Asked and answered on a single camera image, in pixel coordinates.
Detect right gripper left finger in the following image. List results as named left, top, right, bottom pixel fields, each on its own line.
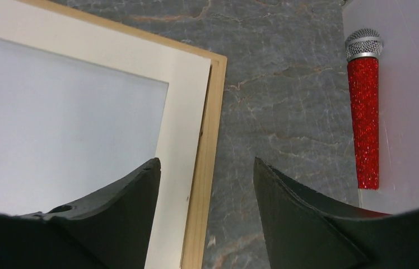
left=0, top=158, right=161, bottom=268

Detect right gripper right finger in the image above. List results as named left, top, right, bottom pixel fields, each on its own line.
left=253, top=158, right=419, bottom=268

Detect wooden picture frame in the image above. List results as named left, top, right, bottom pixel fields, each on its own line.
left=27, top=1, right=227, bottom=268

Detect cream photo mat board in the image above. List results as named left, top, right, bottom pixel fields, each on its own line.
left=0, top=0, right=212, bottom=269

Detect red glitter microphone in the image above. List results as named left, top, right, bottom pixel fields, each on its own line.
left=344, top=28, right=383, bottom=190

